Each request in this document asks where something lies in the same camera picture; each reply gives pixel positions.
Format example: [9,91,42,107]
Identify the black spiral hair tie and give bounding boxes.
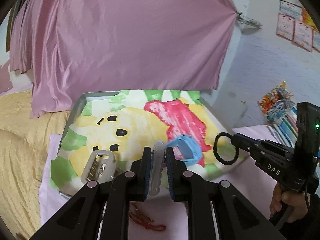
[213,132,240,166]

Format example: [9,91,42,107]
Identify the right hand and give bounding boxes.
[270,183,308,223]

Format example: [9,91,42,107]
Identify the pink table cloth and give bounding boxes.
[38,125,296,240]

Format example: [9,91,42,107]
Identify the stack of books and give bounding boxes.
[266,106,298,147]

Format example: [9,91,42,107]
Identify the beige claw hair clip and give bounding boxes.
[80,150,116,184]

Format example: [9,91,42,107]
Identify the blue smart watch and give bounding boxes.
[167,134,202,166]

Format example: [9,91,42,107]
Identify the colourful cartoon towel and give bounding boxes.
[49,89,250,196]

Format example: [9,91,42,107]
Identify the yellow bedspread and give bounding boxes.
[1,91,69,239]

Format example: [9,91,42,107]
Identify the pink cloth on headboard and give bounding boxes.
[0,62,13,94]

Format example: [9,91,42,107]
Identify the large pink curtain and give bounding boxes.
[31,0,236,118]

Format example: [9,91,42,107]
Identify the wire wall rack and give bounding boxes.
[236,12,263,29]

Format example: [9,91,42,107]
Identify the certificates on wall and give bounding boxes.
[276,0,319,52]

